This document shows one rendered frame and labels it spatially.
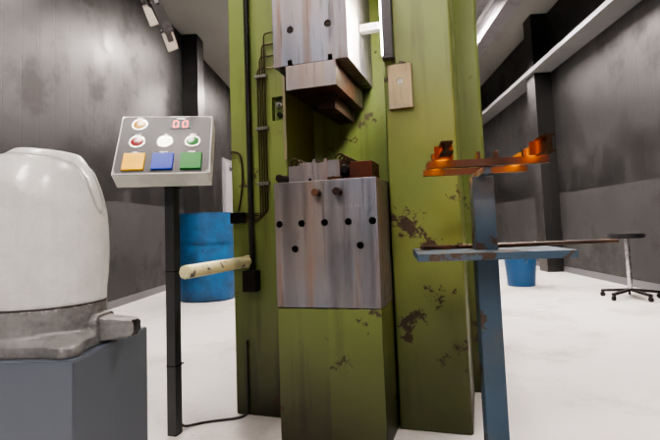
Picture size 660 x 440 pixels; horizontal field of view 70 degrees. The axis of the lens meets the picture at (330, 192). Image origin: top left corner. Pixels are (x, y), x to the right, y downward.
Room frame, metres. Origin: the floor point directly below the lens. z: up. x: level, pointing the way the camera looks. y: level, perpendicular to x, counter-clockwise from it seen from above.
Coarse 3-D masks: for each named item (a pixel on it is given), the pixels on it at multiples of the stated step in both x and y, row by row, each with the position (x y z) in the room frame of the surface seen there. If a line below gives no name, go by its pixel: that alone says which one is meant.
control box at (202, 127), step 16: (128, 128) 1.75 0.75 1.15; (144, 128) 1.76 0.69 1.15; (160, 128) 1.77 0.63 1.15; (176, 128) 1.77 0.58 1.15; (192, 128) 1.78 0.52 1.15; (208, 128) 1.79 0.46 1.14; (128, 144) 1.71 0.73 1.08; (144, 144) 1.72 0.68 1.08; (160, 144) 1.72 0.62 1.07; (176, 144) 1.73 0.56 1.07; (208, 144) 1.75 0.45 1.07; (144, 160) 1.68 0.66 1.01; (176, 160) 1.70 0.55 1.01; (208, 160) 1.71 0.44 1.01; (112, 176) 1.65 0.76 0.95; (128, 176) 1.66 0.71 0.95; (144, 176) 1.67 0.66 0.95; (160, 176) 1.67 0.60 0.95; (176, 176) 1.68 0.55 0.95; (192, 176) 1.69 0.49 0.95; (208, 176) 1.70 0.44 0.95
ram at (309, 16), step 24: (288, 0) 1.75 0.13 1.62; (312, 0) 1.72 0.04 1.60; (336, 0) 1.69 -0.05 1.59; (360, 0) 1.92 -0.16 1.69; (288, 24) 1.75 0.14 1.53; (312, 24) 1.72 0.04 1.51; (336, 24) 1.70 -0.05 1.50; (360, 24) 1.90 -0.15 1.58; (288, 48) 1.75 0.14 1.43; (312, 48) 1.72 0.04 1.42; (336, 48) 1.70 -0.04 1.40; (360, 48) 1.88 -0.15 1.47; (360, 72) 1.87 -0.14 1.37
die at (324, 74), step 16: (304, 64) 1.73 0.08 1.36; (320, 64) 1.72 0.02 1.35; (336, 64) 1.71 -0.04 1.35; (288, 80) 1.75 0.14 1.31; (304, 80) 1.73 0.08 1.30; (320, 80) 1.72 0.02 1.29; (336, 80) 1.70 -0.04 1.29; (352, 80) 1.93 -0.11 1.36; (304, 96) 1.85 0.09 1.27; (352, 96) 1.91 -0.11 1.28; (320, 112) 2.11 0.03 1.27
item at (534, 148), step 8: (544, 136) 1.11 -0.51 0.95; (528, 144) 1.20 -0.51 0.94; (536, 144) 1.19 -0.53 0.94; (544, 144) 1.13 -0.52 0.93; (552, 144) 1.10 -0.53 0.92; (520, 152) 1.33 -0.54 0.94; (528, 152) 1.24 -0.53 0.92; (536, 152) 1.19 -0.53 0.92; (544, 152) 1.12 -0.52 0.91; (552, 152) 1.13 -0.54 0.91
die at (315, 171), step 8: (312, 160) 1.73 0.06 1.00; (328, 160) 1.71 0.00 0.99; (336, 160) 1.70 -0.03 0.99; (296, 168) 1.75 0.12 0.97; (304, 168) 1.74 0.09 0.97; (312, 168) 1.73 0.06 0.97; (320, 168) 1.72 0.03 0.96; (328, 168) 1.71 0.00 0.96; (336, 168) 1.70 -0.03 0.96; (296, 176) 1.75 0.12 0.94; (304, 176) 1.74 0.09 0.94; (312, 176) 1.73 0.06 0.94; (320, 176) 1.72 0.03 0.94; (328, 176) 1.71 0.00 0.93; (344, 176) 1.75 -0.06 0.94
